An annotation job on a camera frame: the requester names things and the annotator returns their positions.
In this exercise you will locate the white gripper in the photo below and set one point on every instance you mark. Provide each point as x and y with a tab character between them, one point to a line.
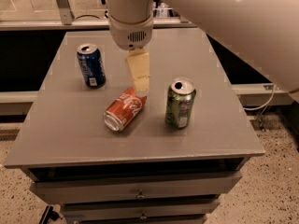
131	34

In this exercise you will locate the green soda can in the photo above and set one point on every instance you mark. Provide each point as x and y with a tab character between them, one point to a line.
180	98

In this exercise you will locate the top grey drawer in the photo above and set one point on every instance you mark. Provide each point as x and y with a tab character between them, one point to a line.
135	188

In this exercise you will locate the grey drawer cabinet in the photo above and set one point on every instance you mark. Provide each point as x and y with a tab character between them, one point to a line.
64	137

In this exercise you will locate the red coke can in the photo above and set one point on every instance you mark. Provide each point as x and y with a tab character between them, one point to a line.
123	110

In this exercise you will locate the metal window frame rail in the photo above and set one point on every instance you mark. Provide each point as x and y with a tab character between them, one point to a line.
21	15

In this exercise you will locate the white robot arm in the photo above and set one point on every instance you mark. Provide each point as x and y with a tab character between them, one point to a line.
263	33

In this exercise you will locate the grey drawer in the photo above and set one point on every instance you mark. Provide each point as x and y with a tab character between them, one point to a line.
135	188
140	210

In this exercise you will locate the blue soda can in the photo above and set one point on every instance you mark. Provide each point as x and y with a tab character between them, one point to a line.
91	65

